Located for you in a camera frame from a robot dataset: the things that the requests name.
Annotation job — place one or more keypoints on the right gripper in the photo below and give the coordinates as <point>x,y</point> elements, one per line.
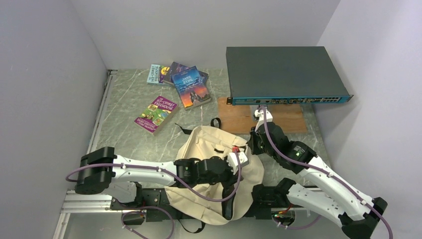
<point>252,141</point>

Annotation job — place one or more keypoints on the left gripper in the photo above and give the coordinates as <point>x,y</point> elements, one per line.
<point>233,177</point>

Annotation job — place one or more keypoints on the beige canvas backpack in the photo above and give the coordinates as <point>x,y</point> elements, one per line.
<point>205,142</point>

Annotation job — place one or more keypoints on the Jane Eyre book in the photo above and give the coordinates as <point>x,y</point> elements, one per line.
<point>191,88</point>

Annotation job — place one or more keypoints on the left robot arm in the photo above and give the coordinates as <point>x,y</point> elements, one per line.
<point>102,171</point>

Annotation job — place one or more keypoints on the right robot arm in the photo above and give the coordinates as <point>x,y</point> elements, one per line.
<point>356,213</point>

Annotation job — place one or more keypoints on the wooden board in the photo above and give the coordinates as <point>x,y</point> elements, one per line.
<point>240,120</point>

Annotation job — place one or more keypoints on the purple treehouse book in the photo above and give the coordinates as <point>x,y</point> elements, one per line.
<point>154,117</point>

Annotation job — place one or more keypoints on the dark purple book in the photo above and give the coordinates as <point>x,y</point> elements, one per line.
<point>176,68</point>

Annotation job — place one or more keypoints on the light blue book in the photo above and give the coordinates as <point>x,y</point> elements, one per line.
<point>157,74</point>

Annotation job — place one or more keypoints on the dark network switch box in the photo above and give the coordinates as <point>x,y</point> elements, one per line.
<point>283,75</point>

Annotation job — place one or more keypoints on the black base frame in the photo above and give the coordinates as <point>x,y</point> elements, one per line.
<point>265,203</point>

